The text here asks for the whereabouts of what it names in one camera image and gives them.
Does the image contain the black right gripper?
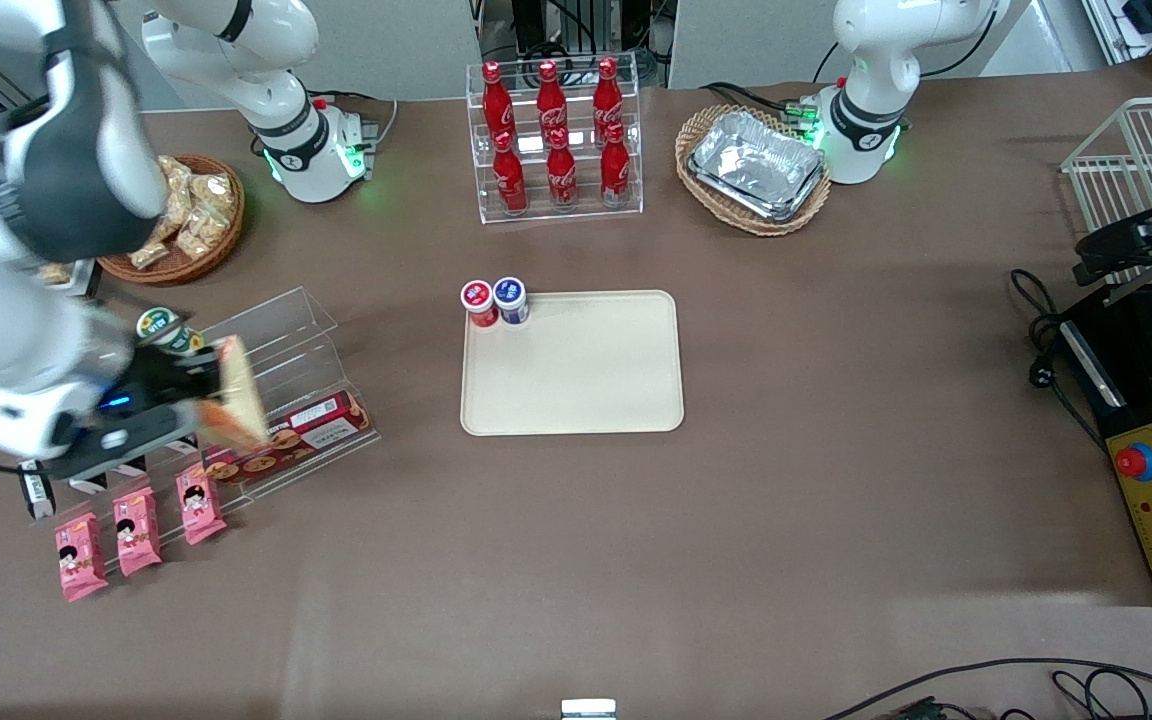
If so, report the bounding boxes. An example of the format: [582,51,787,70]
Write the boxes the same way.
[99,344,226,427]

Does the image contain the triangle sandwich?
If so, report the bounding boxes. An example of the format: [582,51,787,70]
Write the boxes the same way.
[198,335,271,452]

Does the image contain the white rectangular plastic tray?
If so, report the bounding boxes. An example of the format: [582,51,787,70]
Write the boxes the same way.
[36,258,103,299]

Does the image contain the beige plastic serving tray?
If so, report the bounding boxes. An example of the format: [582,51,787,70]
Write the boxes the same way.
[460,290,685,437]

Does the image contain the green capped drink bottle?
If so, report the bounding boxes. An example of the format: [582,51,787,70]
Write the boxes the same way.
[136,307,205,359]

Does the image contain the pink snack packet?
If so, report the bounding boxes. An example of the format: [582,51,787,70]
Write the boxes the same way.
[113,487,164,578]
[54,512,110,603]
[176,463,228,546]

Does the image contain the round dark wicker basket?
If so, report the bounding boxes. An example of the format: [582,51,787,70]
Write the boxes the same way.
[96,153,246,286]

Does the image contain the red cookie box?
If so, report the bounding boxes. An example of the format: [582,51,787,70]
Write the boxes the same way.
[202,390,374,485]

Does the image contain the red capped small bottle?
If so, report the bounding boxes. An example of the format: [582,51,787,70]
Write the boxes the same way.
[460,279,499,329]

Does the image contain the blue capped small bottle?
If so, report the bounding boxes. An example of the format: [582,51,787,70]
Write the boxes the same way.
[492,277,531,327]

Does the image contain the red cola bottle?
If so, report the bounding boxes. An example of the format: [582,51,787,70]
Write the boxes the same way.
[481,61,517,151]
[536,60,569,141]
[546,128,579,209]
[492,131,529,214]
[592,57,625,136]
[600,122,632,207]

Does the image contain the clear acrylic bottle rack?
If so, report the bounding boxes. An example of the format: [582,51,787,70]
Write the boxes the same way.
[465,62,644,225]

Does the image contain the black equipment rack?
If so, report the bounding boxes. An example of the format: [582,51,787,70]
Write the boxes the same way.
[476,0,672,91]

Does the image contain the oval light wicker basket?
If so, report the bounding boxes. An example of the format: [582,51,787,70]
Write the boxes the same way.
[675,104,833,237]

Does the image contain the stacked aluminium foil trays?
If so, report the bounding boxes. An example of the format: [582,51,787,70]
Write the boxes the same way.
[688,110,827,223]

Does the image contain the black sealing machine yellow panel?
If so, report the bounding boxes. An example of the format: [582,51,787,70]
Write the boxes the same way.
[1056,285,1152,608]

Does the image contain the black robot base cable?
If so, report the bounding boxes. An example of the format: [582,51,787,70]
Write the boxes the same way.
[314,92,399,153]
[701,82,819,127]

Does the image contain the black power cable with plug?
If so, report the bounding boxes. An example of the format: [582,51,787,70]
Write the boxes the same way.
[1009,268,1109,453]

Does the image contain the long black cable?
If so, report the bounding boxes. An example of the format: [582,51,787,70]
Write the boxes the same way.
[821,657,1152,720]

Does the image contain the looped black cable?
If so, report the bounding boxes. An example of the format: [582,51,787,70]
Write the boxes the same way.
[1051,668,1152,720]

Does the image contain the black lever handle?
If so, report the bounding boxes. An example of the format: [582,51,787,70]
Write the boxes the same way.
[1074,190,1152,287]

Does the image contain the white wire basket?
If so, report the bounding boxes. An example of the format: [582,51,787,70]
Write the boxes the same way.
[1061,95,1152,286]

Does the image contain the aluminium frame shelf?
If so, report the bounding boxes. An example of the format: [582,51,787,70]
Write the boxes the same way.
[1081,0,1152,83]

